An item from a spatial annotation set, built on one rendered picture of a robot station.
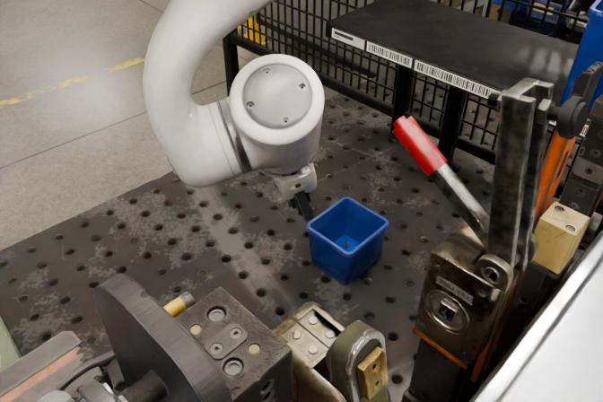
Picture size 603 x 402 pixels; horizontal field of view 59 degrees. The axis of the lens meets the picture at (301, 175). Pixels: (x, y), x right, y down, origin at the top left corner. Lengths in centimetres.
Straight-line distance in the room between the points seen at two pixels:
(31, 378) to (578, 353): 42
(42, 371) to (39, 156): 224
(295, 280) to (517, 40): 54
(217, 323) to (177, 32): 22
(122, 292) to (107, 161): 221
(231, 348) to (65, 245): 75
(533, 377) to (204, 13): 39
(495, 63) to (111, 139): 203
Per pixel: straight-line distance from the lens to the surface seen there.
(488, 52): 91
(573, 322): 55
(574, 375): 51
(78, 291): 97
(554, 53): 94
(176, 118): 46
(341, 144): 122
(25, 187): 247
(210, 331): 35
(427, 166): 47
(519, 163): 41
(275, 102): 46
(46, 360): 42
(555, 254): 55
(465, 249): 50
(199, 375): 25
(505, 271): 46
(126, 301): 28
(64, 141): 269
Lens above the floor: 140
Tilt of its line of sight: 38 degrees down
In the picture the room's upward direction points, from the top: straight up
